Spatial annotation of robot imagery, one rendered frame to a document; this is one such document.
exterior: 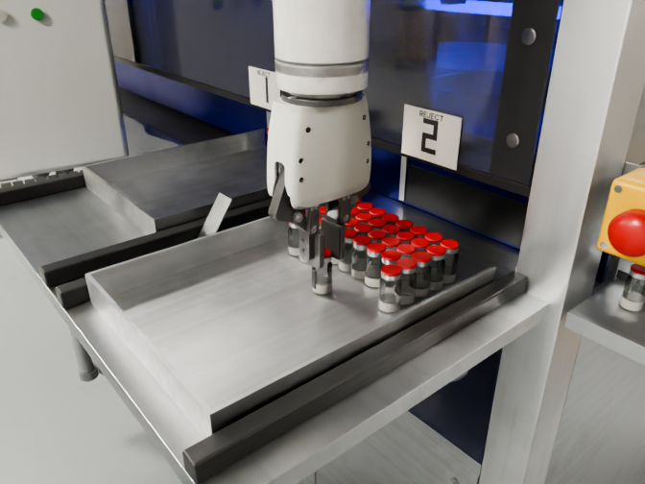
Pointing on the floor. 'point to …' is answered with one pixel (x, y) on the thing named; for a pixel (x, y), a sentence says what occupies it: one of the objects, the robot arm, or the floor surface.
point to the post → (565, 224)
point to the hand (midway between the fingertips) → (322, 242)
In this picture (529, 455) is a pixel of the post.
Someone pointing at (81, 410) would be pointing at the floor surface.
